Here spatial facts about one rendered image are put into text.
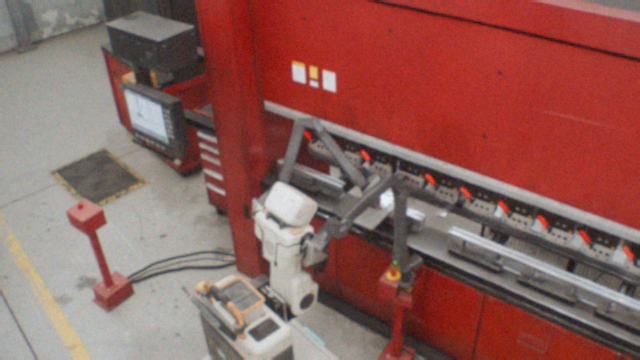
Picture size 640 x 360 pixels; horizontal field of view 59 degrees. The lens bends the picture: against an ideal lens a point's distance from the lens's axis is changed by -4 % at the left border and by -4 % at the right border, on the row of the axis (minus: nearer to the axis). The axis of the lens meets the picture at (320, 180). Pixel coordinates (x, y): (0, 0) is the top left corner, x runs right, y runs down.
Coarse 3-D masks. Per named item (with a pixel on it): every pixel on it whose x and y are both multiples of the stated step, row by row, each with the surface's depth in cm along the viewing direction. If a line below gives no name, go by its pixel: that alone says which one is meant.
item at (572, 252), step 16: (320, 160) 392; (368, 176) 372; (416, 192) 352; (464, 208) 335; (480, 224) 334; (496, 224) 326; (528, 240) 318; (544, 240) 311; (576, 240) 304; (576, 256) 303; (624, 256) 293; (608, 272) 295; (624, 272) 289
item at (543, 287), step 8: (520, 280) 294; (528, 280) 293; (536, 280) 293; (536, 288) 290; (544, 288) 288; (552, 288) 288; (552, 296) 286; (560, 296) 283; (568, 296) 283; (576, 296) 282
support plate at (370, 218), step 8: (368, 208) 331; (384, 208) 331; (392, 208) 330; (360, 216) 325; (368, 216) 325; (376, 216) 325; (384, 216) 325; (360, 224) 320; (368, 224) 320; (376, 224) 319
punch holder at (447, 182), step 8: (432, 176) 303; (440, 176) 300; (448, 176) 297; (440, 184) 303; (448, 184) 299; (456, 184) 296; (432, 192) 308; (440, 192) 305; (448, 192) 301; (456, 192) 298; (448, 200) 304; (456, 200) 302
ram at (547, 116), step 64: (256, 0) 320; (320, 0) 293; (320, 64) 314; (384, 64) 288; (448, 64) 266; (512, 64) 246; (576, 64) 229; (384, 128) 308; (448, 128) 283; (512, 128) 261; (576, 128) 242; (512, 192) 277; (576, 192) 256
